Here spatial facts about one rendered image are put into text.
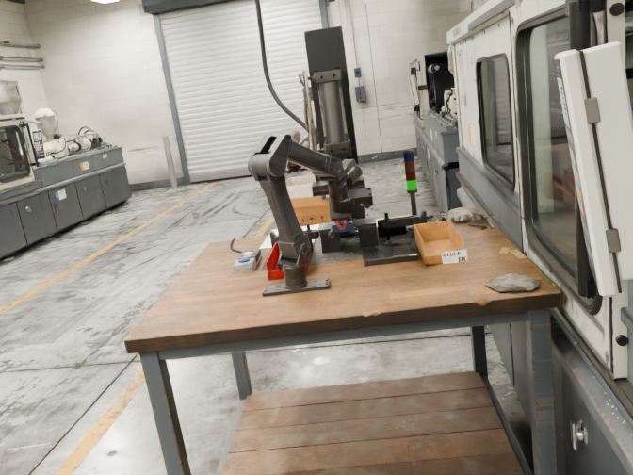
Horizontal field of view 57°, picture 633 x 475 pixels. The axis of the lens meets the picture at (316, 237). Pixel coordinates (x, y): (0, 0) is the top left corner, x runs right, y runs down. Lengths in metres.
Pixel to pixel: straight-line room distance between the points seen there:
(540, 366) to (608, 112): 0.85
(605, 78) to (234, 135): 10.78
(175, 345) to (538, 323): 0.93
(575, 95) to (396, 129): 10.33
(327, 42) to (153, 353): 1.15
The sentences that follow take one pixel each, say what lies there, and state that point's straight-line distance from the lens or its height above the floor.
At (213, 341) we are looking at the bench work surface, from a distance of 1.56.
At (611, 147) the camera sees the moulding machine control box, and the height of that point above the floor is 1.31.
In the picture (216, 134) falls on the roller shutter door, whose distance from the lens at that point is 11.66.
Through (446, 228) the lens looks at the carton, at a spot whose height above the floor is 0.94.
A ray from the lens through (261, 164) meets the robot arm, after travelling 1.60.
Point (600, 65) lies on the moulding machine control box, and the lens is 0.96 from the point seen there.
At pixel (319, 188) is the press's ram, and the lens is 2.02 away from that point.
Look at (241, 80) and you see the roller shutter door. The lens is 11.48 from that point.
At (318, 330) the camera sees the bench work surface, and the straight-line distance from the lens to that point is 1.51.
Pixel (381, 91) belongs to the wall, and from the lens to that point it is 11.21.
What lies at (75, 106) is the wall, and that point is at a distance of 12.75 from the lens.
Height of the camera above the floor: 1.46
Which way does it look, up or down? 14 degrees down
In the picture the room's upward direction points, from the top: 8 degrees counter-clockwise
